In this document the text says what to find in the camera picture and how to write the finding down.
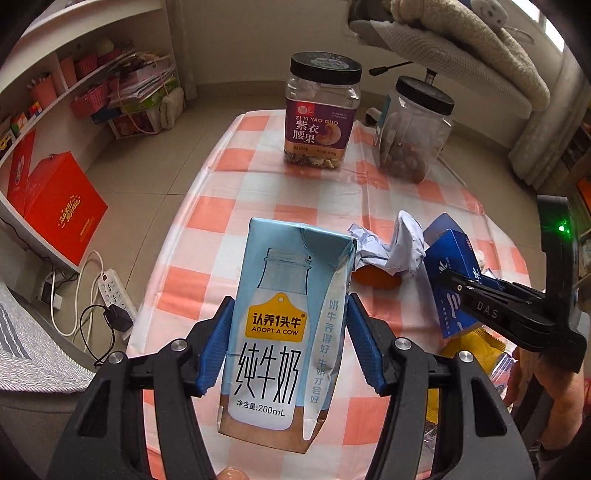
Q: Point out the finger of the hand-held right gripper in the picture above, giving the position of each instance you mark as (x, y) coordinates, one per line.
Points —
(517, 318)
(489, 286)

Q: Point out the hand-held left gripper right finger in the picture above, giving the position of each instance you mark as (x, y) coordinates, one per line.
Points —
(364, 346)

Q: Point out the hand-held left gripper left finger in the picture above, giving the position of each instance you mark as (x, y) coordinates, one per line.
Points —
(214, 355)

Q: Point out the dark blue carton box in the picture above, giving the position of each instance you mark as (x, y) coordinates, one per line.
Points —
(455, 258)

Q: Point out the yellow snack packet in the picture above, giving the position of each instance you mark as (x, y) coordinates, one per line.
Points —
(466, 350)

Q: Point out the orange carrot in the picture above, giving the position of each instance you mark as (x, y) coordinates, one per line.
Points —
(374, 278)

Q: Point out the light blue milk carton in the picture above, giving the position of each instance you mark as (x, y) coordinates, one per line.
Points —
(277, 286)

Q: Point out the white plastic bag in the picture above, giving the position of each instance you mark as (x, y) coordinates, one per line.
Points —
(401, 240)

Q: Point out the person's right hand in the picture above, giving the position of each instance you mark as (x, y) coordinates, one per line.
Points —
(572, 397)

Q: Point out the person's left hand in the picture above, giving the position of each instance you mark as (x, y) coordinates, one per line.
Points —
(233, 474)

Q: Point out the black power adapter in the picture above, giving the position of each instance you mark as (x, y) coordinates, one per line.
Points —
(117, 318)

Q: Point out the white power strip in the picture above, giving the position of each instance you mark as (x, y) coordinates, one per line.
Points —
(115, 290)

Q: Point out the clear jar with black lid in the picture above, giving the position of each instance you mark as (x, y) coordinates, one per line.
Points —
(415, 138)

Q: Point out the orange checkered tablecloth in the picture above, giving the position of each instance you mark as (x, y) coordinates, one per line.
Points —
(277, 184)

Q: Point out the grey striped cloth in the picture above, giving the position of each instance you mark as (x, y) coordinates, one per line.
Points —
(32, 341)

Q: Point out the red gift box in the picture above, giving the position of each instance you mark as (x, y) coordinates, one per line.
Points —
(64, 203)

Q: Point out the purple label nut jar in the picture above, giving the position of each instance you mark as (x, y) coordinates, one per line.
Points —
(318, 129)

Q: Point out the red flat box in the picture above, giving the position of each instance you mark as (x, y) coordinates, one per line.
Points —
(18, 170)

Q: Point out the pink plastic basket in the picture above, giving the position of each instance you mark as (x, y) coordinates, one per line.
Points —
(90, 101)

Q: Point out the stack of papers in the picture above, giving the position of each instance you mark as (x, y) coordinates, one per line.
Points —
(143, 78)

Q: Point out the white wall shelf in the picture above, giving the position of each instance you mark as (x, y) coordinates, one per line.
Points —
(78, 87)

